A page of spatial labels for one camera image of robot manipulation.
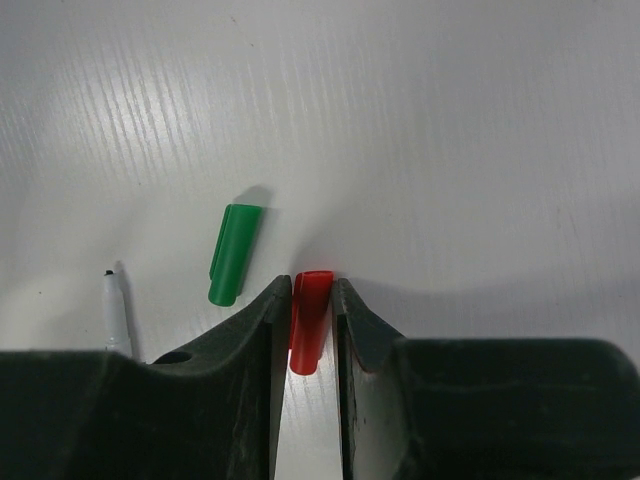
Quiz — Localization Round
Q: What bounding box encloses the dark green pen cap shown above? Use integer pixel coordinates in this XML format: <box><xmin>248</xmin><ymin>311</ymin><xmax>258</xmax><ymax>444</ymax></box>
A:
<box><xmin>208</xmin><ymin>204</ymin><xmax>263</xmax><ymax>307</ymax></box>

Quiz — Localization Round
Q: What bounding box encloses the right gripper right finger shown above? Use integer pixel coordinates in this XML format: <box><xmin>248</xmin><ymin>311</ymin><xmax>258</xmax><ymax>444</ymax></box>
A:
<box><xmin>332</xmin><ymin>279</ymin><xmax>639</xmax><ymax>479</ymax></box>

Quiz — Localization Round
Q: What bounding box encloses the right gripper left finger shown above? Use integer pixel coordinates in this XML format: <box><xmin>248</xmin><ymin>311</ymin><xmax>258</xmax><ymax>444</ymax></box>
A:
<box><xmin>1</xmin><ymin>275</ymin><xmax>292</xmax><ymax>479</ymax></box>

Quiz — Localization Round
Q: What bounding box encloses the green whiteboard marker pen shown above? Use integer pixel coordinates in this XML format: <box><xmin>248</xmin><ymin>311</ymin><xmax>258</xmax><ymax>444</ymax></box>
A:
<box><xmin>102</xmin><ymin>262</ymin><xmax>143</xmax><ymax>362</ymax></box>

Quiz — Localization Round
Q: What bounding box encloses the red pen cap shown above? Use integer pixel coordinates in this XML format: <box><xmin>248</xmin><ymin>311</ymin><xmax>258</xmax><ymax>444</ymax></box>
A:
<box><xmin>289</xmin><ymin>270</ymin><xmax>334</xmax><ymax>376</ymax></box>

